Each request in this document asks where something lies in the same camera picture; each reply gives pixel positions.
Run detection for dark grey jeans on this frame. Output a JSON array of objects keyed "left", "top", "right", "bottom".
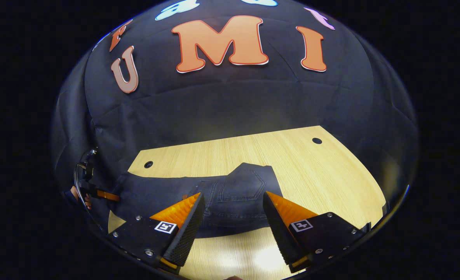
[{"left": 108, "top": 163, "right": 289, "bottom": 238}]

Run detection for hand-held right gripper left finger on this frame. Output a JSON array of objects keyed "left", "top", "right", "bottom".
[{"left": 106, "top": 191, "right": 206, "bottom": 275}]

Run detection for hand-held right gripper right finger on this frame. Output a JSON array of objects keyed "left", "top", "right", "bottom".
[{"left": 263, "top": 191, "right": 371, "bottom": 273}]

